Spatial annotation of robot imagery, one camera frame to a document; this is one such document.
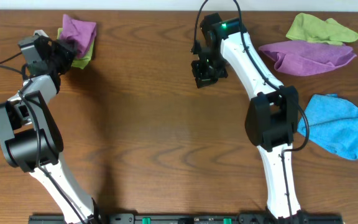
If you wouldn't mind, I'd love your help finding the folded green cloth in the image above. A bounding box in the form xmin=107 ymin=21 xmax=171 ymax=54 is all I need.
xmin=57 ymin=27 xmax=95 ymax=69

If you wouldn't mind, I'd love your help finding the crumpled purple cloth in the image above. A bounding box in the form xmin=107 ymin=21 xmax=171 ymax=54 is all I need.
xmin=259 ymin=40 xmax=357 ymax=77

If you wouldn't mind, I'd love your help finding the blue microfiber cloth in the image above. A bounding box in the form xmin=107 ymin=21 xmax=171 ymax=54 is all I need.
xmin=305 ymin=94 xmax=358 ymax=161

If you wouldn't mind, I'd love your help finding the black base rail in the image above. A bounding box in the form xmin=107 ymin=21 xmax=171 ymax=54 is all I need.
xmin=28 ymin=212 xmax=344 ymax=224

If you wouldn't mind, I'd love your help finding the purple microfiber cloth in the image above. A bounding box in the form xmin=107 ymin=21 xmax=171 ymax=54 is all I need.
xmin=58 ymin=14 xmax=97 ymax=58

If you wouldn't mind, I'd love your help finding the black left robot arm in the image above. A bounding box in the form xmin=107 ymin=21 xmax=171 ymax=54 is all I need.
xmin=0 ymin=30 xmax=106 ymax=223

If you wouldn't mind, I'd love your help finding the crumpled green cloth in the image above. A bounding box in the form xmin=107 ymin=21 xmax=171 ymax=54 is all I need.
xmin=286 ymin=12 xmax=358 ymax=45

